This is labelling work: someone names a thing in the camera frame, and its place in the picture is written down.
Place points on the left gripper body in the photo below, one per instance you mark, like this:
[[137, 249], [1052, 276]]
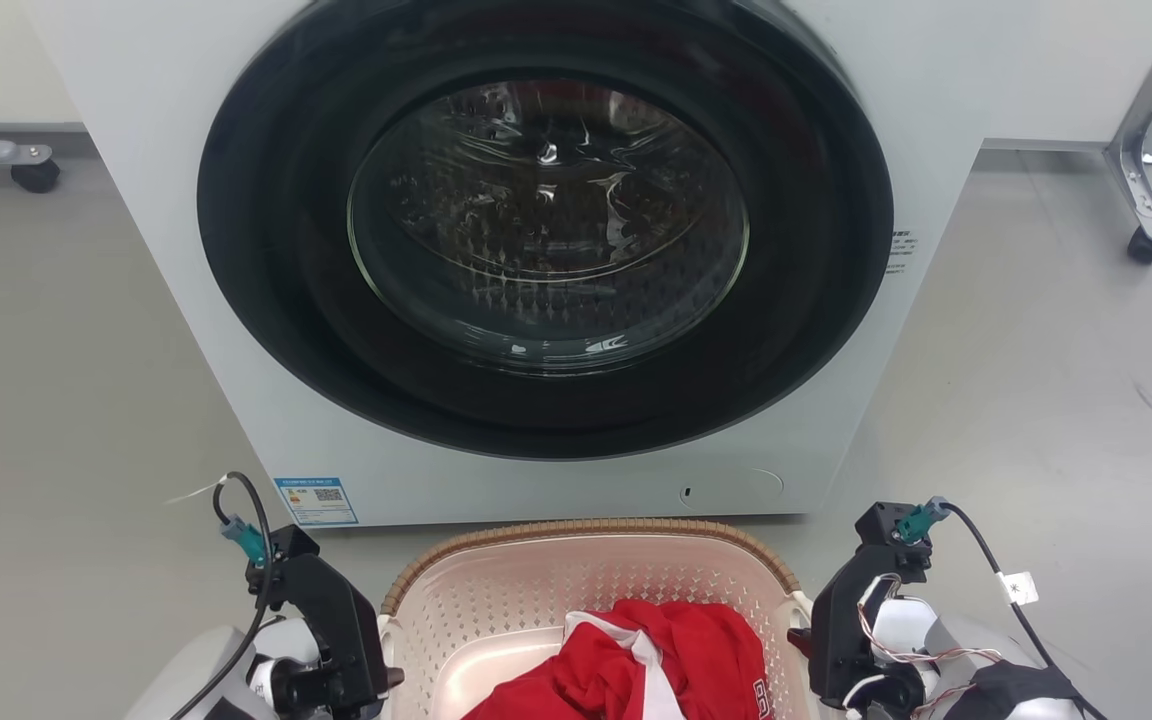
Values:
[[301, 692]]

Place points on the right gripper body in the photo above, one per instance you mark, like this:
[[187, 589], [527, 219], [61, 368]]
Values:
[[886, 685]]

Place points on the beige perforated laundry basket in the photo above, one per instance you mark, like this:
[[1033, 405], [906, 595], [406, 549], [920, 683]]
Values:
[[496, 600]]

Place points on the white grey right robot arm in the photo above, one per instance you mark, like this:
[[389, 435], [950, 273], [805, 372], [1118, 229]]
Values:
[[1011, 690]]

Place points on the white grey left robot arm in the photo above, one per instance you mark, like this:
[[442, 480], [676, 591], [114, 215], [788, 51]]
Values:
[[196, 670]]

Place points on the red and white garment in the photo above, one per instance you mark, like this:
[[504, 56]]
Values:
[[706, 660]]

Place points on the blue energy label sticker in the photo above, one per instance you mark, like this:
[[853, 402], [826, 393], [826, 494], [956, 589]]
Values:
[[316, 502]]

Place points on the black round washer door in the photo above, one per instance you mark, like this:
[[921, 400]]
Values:
[[276, 300]]

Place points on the small printed text sticker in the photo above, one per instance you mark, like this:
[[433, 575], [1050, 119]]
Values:
[[902, 252]]

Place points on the black caster wheel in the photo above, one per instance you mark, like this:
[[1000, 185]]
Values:
[[36, 176], [1147, 246]]

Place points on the white front-load washing machine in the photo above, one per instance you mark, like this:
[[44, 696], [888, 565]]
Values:
[[136, 200]]

